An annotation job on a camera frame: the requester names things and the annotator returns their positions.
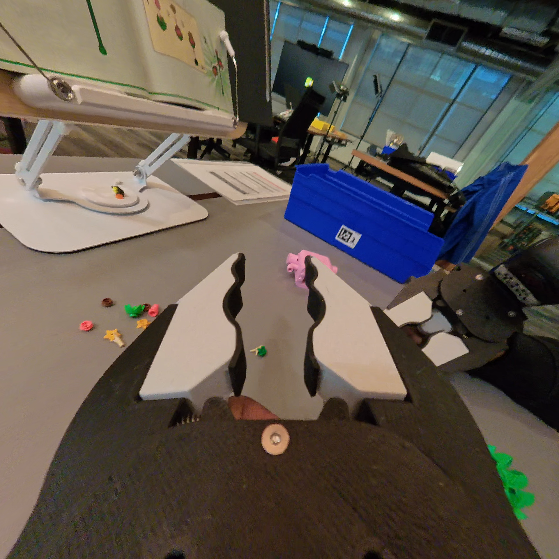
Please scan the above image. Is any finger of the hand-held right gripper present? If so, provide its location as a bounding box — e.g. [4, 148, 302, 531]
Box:
[420, 332, 471, 369]
[383, 291, 435, 328]

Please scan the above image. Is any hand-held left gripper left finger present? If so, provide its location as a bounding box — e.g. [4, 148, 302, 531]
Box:
[139, 252, 248, 402]

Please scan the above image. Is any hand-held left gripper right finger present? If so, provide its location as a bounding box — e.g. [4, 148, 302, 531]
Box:
[303, 255, 410, 403]

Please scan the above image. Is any person's right forearm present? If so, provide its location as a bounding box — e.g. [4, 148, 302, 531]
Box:
[469, 330, 559, 433]

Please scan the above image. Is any person's right hand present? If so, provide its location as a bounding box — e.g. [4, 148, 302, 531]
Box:
[404, 325, 431, 349]

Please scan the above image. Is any person's left hand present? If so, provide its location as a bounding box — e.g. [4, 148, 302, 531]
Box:
[228, 394, 281, 421]

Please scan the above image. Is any blue plastic bin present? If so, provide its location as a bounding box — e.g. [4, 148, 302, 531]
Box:
[284, 163, 446, 284]

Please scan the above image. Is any shelf rack with machines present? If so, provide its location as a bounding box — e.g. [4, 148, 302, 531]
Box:
[502, 192, 559, 259]

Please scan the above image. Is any blue jacket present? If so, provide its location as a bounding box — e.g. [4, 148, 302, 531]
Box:
[439, 162, 529, 265]

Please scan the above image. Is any pink toy block figure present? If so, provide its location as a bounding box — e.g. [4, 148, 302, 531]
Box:
[286, 249, 339, 290]

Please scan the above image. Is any black bag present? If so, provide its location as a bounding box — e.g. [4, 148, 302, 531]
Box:
[386, 143, 466, 207]

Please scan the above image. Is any wooden pillar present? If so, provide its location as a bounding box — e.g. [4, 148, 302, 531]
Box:
[489, 135, 559, 245]

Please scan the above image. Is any white box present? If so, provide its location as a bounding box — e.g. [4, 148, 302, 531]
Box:
[426, 152, 465, 174]

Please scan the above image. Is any wooden table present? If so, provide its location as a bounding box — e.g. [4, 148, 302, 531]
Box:
[351, 148, 459, 211]

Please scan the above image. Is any pile of green leaves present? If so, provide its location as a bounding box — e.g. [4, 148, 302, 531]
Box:
[487, 444, 536, 521]

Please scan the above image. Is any white book stand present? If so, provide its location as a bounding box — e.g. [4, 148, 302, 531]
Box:
[0, 70, 247, 255]

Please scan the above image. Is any laminated paper sheet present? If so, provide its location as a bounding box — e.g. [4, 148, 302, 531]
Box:
[170, 158, 293, 205]

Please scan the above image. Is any wooden desk with black legs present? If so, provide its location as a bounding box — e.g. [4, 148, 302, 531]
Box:
[273, 114, 353, 167]

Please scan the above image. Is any black high-back office chair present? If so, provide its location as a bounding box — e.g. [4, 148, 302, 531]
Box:
[262, 89, 326, 171]

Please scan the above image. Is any black light stand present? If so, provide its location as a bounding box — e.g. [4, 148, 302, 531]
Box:
[358, 74, 383, 146]

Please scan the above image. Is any dark monitor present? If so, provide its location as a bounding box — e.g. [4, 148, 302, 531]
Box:
[272, 40, 350, 115]

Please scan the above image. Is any black panel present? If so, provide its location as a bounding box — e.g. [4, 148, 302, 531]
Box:
[209, 0, 273, 128]

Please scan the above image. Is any instruction booklet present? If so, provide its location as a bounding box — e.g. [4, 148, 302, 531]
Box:
[0, 0, 237, 111]

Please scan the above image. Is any camera tripod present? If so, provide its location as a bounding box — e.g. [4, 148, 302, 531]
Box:
[330, 81, 351, 171]

